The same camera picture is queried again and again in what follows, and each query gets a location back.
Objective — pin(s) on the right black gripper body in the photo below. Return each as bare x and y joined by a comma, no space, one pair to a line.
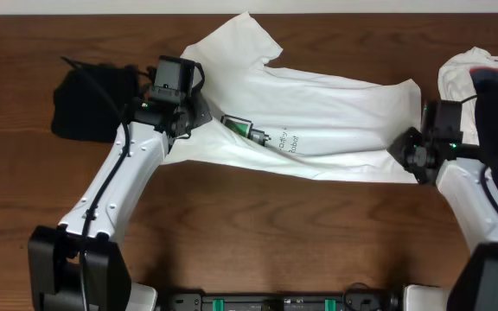
405,149

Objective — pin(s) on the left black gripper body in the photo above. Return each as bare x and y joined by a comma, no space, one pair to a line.
198,112

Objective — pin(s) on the white robot print t-shirt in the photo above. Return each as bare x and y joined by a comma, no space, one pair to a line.
290,122

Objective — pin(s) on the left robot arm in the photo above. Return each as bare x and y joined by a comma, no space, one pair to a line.
78,265

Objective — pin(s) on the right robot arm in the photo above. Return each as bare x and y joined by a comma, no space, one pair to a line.
469,188

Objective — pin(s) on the plain white t-shirt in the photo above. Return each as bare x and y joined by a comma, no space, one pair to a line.
455,84

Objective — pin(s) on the folded black cloth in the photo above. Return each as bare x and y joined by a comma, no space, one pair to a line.
81,113

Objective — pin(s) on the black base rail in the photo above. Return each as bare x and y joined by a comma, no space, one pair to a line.
350,300

